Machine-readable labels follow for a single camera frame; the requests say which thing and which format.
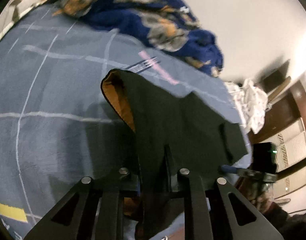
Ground black pants with orange lining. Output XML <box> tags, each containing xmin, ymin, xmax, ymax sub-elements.
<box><xmin>100</xmin><ymin>69</ymin><xmax>247</xmax><ymax>239</ymax></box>

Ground grey-blue bedsheet with white lines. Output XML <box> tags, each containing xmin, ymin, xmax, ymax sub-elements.
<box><xmin>0</xmin><ymin>3</ymin><xmax>254</xmax><ymax>240</ymax></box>

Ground blue fleece blanket with dogs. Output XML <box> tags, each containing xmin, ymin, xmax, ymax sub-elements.
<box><xmin>47</xmin><ymin>0</ymin><xmax>223</xmax><ymax>77</ymax></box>

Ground dark brown wooden cabinet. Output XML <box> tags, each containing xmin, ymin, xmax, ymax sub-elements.
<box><xmin>247</xmin><ymin>60</ymin><xmax>306</xmax><ymax>145</ymax></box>

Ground person's right hand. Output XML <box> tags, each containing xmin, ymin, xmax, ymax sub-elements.
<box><xmin>250</xmin><ymin>184</ymin><xmax>274</xmax><ymax>214</ymax></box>

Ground white crumpled cloth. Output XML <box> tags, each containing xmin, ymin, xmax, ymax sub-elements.
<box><xmin>225</xmin><ymin>79</ymin><xmax>268</xmax><ymax>134</ymax></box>

